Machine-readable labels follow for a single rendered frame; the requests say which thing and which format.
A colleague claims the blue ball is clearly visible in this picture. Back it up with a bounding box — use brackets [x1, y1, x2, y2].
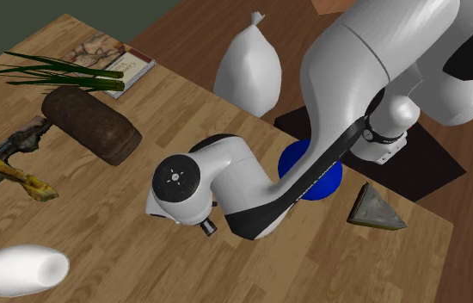
[277, 139, 344, 201]

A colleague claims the white tied bag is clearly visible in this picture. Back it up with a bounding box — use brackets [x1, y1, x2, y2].
[212, 10, 283, 119]

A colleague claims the illustrated book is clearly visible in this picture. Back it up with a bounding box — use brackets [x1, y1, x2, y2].
[61, 30, 157, 101]

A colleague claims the brown pot with green reeds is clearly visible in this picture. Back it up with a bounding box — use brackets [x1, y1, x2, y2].
[0, 51, 144, 167]

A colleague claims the grey wedge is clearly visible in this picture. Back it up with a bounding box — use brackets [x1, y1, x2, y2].
[347, 181, 409, 232]

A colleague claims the dark robot stand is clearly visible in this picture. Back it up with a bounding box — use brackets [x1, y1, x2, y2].
[273, 105, 467, 203]

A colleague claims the yellow branch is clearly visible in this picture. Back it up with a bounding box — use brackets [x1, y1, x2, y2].
[0, 150, 59, 202]

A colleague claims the white vase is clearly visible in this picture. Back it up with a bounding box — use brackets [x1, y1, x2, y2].
[0, 244, 71, 299]

